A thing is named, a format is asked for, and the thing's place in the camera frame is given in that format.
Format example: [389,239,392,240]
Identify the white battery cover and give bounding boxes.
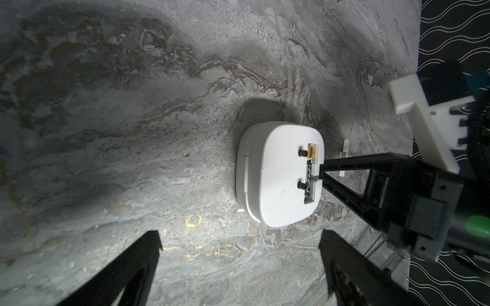
[338,139,350,177]

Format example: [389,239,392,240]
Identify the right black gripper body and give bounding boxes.
[365,154,464,261]

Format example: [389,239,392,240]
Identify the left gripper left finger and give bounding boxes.
[59,230,163,305]

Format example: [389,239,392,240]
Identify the black gold AA battery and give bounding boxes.
[304,144,319,204]

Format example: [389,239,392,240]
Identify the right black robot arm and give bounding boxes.
[320,95,489,283]

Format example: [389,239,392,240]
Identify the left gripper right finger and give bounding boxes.
[318,229,422,305]

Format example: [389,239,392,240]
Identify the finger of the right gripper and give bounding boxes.
[320,171,387,231]
[320,153,394,172]

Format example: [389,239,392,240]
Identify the white square alarm clock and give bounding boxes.
[236,121,325,228]

